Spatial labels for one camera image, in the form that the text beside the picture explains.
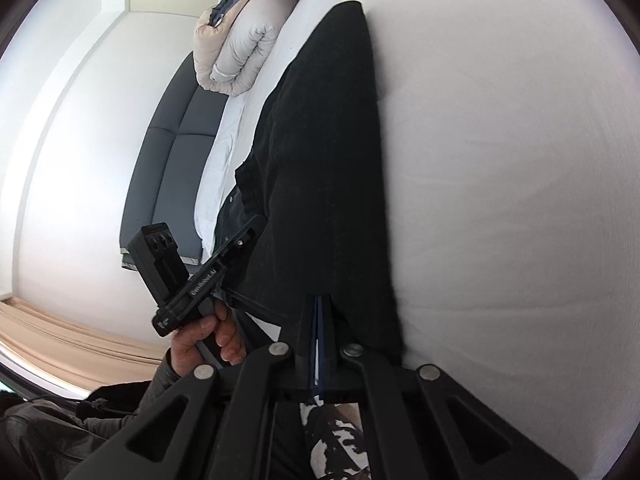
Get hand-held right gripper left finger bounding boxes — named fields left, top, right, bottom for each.
left=65, top=295, right=319, bottom=480

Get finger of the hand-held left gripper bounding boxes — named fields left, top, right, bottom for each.
left=200, top=214, right=267, bottom=272

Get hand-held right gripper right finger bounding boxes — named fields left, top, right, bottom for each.
left=318, top=293, right=577, bottom=480

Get black denim pants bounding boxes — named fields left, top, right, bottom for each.
left=212, top=2, right=407, bottom=367

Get person's left forearm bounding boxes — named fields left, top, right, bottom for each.
left=75, top=352, right=223, bottom=426

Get person's left hand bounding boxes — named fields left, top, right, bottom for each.
left=169, top=304, right=248, bottom=377

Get person's black white patterned trousers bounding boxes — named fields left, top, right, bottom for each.
left=299, top=401, right=372, bottom=480

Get grey padded headboard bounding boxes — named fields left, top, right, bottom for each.
left=119, top=50, right=236, bottom=271

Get folded beige white duvet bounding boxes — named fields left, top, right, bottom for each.
left=194, top=0, right=297, bottom=98

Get person's dark jacket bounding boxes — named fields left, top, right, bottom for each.
left=0, top=397, right=131, bottom=480

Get bed with white sheet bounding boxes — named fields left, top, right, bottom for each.
left=192, top=0, right=640, bottom=480

